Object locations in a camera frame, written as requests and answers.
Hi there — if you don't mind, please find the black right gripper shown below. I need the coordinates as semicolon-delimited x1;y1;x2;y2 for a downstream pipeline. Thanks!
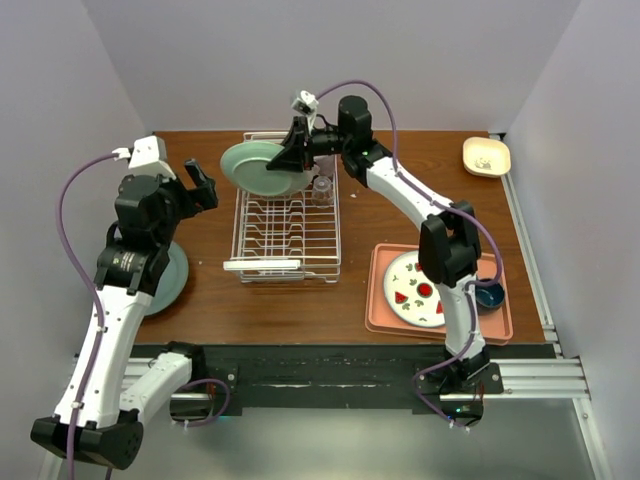
267;116;351;173

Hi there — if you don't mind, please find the cream square panda bowl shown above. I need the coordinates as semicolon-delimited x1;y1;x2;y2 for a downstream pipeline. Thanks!
462;136;511;178

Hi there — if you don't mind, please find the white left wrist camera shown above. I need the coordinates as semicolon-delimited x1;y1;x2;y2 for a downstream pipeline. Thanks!
112;135;177;180

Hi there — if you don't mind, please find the plain teal green plate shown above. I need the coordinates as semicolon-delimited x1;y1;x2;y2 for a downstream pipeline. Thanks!
146;242;189;317

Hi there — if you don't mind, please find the white watermelon pattern plate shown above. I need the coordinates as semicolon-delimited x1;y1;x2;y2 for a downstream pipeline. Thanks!
383;250;445;328

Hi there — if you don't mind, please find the white wire dish rack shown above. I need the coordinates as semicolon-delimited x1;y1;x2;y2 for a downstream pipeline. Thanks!
223;156;341;283

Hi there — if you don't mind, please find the floral plate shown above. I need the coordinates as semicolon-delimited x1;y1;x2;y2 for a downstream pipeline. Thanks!
219;141;315;197

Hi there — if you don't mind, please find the small clear glass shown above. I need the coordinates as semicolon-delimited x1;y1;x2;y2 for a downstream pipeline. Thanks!
311;176;334;207

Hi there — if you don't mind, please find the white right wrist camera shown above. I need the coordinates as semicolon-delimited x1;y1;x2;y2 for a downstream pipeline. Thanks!
291;90;319;133

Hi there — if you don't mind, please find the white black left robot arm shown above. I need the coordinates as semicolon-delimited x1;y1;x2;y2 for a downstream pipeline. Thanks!
30;159;218;479

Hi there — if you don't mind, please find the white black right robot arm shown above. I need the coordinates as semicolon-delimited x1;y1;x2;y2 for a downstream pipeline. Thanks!
267;91;490;393

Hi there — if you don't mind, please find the dark blue ceramic mug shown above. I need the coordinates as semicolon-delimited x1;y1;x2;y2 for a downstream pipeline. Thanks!
475;282;506;312

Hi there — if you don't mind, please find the pink plastic tray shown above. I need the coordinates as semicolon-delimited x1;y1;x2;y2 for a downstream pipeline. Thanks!
364;242;515;347

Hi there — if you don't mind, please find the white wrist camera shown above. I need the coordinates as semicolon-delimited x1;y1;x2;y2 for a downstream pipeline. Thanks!
291;90;319;133
112;135;177;180

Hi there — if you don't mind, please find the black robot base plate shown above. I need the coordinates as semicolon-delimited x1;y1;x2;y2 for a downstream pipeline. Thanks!
148;342;506;421

